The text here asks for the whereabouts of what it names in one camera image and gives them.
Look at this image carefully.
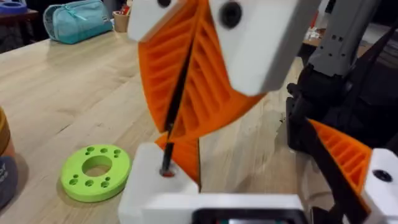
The finger of the white orange right gripper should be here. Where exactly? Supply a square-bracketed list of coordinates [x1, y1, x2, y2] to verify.
[169, 0, 321, 139]
[127, 0, 200, 133]

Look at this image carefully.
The white orange left gripper left finger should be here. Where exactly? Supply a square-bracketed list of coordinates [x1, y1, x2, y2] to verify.
[118, 133, 201, 224]

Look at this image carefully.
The white orange left gripper right finger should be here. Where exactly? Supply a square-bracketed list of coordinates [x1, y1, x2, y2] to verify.
[297, 119, 398, 224]

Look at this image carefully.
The thin black screwdriver shaft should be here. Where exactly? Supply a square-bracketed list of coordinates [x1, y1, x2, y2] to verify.
[159, 123, 175, 178]

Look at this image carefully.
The brown cup with items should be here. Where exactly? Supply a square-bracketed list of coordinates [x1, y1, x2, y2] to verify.
[113, 3, 131, 34]

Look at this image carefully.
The green disc with holes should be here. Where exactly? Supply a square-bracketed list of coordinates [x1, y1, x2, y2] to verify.
[60, 144, 132, 203]

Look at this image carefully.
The teal zip bag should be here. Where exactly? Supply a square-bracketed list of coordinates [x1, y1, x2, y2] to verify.
[42, 0, 114, 45]

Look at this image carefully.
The dark grey round object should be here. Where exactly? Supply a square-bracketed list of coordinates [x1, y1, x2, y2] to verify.
[0, 155, 19, 209]

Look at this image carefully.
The orange tub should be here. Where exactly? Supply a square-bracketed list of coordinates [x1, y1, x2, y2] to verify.
[0, 106, 16, 158]

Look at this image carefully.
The blue tape roll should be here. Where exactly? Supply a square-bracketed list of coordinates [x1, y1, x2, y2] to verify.
[0, 0, 29, 15]

